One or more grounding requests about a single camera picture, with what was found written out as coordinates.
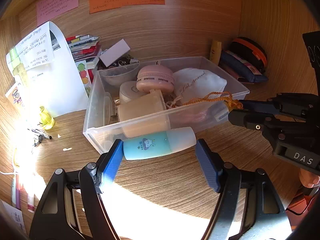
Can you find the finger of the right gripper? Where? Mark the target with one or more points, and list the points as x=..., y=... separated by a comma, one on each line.
x=254, y=106
x=250, y=119

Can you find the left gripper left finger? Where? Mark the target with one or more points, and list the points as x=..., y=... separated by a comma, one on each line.
x=71, y=206

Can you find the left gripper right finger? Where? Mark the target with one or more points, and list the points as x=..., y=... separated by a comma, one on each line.
x=263, y=217

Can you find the orange braided cord charm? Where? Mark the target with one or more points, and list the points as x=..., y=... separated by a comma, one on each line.
x=226, y=97

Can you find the white drawstring cloth bag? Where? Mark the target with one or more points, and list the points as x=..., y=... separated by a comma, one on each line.
x=193, y=83

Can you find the light blue small bottle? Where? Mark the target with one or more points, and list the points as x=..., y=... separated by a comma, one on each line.
x=159, y=144

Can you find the pink round compact case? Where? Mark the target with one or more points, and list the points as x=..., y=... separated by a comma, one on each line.
x=156, y=77

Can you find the cream plastic lidded jar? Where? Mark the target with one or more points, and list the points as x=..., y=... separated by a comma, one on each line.
x=144, y=115

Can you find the right hand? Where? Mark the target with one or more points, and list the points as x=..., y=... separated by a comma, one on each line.
x=308, y=179

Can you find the blue fabric pouch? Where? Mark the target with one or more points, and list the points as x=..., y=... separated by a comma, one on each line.
x=242, y=68

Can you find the white printed paper sheet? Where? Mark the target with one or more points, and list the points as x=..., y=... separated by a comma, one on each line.
x=15, y=214

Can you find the black orange round case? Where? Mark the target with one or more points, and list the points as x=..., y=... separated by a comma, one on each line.
x=250, y=51

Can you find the yellow lotion tube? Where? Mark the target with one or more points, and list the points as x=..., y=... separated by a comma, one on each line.
x=215, y=52

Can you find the clear plastic storage box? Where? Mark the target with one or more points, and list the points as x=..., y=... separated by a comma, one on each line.
x=112, y=113

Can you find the orange white snack packet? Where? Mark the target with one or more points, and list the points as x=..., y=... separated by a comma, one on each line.
x=14, y=97

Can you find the clear plastic bowl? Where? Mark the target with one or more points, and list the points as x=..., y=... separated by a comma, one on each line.
x=118, y=75

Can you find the small white box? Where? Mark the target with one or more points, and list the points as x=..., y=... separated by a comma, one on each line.
x=113, y=53

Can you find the yellow green spray bottle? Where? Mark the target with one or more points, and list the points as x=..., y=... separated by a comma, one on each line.
x=16, y=66

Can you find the stack of books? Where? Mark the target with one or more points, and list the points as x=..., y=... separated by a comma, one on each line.
x=85, y=48

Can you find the pink sticky note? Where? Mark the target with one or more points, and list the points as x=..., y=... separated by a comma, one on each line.
x=49, y=9

